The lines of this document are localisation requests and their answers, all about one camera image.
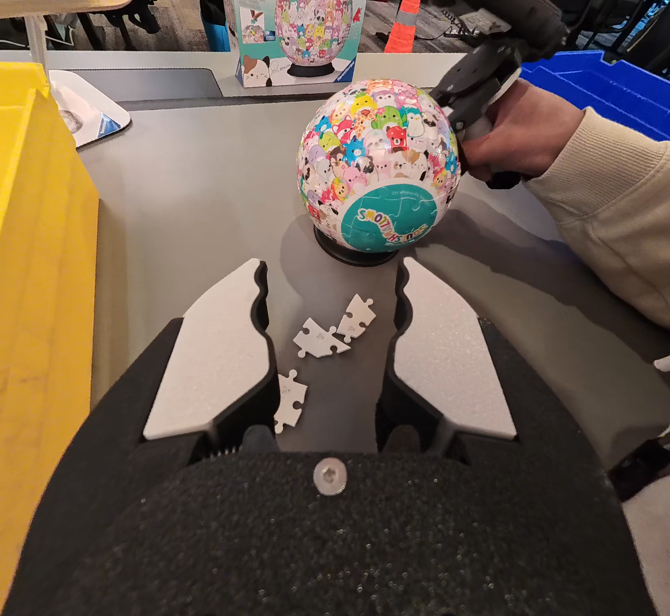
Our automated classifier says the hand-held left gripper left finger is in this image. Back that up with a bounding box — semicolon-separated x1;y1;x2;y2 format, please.
142;259;279;457

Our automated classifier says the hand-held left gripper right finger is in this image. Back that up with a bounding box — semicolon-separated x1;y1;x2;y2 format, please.
377;257;518;457

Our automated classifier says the white puzzle piece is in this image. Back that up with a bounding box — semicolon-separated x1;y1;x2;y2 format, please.
336;294;377;343
273;369;308;435
293;318;351;359

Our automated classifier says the round black ball stand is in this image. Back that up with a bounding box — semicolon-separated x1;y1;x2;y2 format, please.
314;226;401;267

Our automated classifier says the colourful puzzle ball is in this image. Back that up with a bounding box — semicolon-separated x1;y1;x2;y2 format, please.
297;79;461;254

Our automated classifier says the person's right forearm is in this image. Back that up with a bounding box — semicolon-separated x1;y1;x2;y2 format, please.
523;108;670;329

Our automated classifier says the puzzle box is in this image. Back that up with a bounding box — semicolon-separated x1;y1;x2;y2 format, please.
219;0;377;88

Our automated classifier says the person's right hand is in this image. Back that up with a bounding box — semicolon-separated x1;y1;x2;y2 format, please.
461;79;584;182

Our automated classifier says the blue plastic bin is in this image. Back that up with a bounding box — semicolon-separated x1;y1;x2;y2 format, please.
521;51;670;140

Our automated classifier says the white printed sheet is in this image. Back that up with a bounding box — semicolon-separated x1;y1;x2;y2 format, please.
50;70;132;149

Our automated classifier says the dark waste bin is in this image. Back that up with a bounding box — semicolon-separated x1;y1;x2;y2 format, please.
200;0;231;51

